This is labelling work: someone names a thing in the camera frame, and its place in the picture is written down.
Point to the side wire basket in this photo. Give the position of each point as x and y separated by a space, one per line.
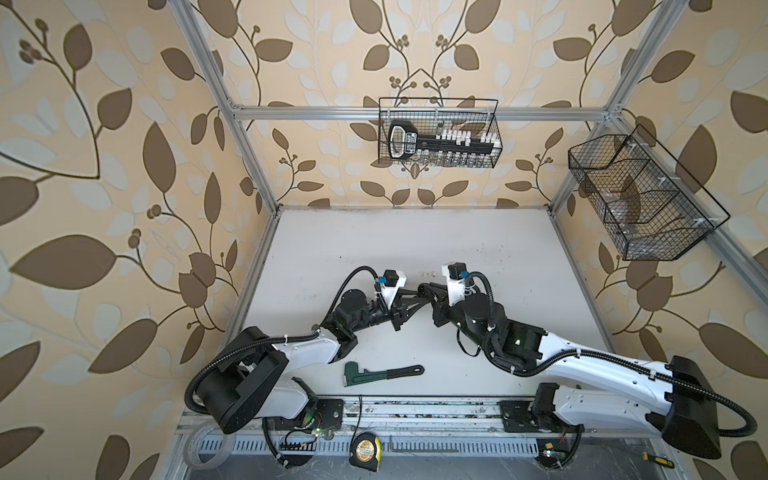
652 205

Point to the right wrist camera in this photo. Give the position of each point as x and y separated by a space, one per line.
455 275

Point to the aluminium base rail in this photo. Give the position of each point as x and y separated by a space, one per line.
440 426

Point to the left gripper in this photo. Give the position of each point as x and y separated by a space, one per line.
399 310

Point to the clear tape roll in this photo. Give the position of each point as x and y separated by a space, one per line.
208 448

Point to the back wire basket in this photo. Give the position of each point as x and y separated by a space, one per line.
432 114

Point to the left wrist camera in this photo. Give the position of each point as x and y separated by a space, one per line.
389 284

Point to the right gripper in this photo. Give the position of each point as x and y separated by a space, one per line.
440 308

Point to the black round earbud case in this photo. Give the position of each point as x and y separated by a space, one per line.
427 291

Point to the yellow black tape measure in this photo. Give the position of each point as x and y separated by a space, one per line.
366 452

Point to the green pipe wrench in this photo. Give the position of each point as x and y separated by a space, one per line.
354 376

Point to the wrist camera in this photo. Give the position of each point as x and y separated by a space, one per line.
455 275
389 284

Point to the yellow black screwdriver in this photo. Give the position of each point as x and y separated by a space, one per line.
661 461

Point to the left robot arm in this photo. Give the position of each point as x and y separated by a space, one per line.
252 376

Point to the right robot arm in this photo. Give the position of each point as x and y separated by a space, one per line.
673 398

